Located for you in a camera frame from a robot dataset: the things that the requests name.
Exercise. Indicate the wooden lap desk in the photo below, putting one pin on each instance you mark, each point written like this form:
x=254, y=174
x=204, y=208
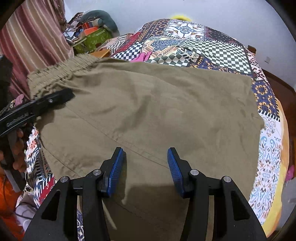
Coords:
x=102, y=53

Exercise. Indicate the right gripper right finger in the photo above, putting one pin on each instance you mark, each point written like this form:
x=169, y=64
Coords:
x=234, y=218

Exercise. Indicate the orange sleeve forearm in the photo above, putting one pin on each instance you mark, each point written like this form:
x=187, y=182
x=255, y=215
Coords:
x=8, y=205

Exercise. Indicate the striped brown curtain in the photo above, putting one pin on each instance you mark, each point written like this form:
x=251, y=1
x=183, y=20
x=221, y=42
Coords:
x=33, y=39

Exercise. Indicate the green fabric storage box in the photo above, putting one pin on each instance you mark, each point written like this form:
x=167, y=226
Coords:
x=92, y=41

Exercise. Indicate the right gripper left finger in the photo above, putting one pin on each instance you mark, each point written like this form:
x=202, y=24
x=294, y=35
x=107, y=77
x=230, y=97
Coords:
x=56, y=218

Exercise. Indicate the yellow plush headboard cushion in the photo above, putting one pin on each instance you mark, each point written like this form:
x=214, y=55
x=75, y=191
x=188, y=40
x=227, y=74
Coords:
x=180, y=17

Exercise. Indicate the olive green pants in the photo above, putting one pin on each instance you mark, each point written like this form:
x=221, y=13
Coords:
x=210, y=117

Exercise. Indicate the grey green plush toy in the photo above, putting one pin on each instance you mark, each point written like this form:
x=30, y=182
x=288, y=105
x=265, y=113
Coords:
x=103, y=19

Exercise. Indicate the pink folded garment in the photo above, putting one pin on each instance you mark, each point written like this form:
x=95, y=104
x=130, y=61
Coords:
x=142, y=57

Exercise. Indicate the person left hand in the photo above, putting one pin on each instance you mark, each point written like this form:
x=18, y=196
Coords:
x=17, y=150

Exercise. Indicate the patchwork patterned bedspread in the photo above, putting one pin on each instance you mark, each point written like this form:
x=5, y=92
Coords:
x=187, y=44

